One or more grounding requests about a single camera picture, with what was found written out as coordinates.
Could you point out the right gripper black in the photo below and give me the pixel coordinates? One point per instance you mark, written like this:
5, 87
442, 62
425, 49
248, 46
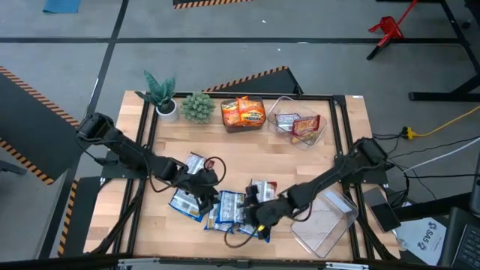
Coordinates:
272, 213

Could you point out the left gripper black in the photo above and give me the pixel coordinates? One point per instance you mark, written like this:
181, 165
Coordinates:
200, 187

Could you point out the red Maruchan ramen pack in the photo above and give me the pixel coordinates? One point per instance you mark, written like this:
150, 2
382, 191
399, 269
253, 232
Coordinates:
195, 162
306, 125
267, 189
285, 122

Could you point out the clear plastic bin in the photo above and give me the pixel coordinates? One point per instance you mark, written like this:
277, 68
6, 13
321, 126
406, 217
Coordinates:
330, 232
279, 108

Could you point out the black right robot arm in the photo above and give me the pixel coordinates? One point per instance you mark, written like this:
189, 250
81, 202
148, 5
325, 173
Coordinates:
330, 176

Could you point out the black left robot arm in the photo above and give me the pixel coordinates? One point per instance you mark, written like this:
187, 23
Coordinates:
127, 148

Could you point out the smoky grey plastic bin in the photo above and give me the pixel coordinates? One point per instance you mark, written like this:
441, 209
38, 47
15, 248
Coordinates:
243, 128

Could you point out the round green succulent in pot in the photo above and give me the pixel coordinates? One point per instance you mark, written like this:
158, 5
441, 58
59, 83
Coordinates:
198, 108

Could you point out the snake plant in white pot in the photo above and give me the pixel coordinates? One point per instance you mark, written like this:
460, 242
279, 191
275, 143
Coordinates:
161, 92

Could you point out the black hazard-striped floor mat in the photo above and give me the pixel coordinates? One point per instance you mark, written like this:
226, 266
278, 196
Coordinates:
84, 210
33, 123
270, 84
195, 2

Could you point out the black flat power box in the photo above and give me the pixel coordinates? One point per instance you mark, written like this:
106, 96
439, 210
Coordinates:
382, 210

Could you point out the white printed paper sheet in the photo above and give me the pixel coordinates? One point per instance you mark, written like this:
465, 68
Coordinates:
420, 240

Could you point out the black laptop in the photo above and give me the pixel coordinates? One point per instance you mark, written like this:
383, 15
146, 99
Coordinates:
463, 243

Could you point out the red floor stand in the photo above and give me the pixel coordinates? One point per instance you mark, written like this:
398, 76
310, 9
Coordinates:
390, 28

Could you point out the blue floor mat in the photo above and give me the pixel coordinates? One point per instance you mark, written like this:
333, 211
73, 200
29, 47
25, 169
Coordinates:
62, 5

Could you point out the black desk leg frame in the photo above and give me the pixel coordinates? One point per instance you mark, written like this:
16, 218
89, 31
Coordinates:
438, 96

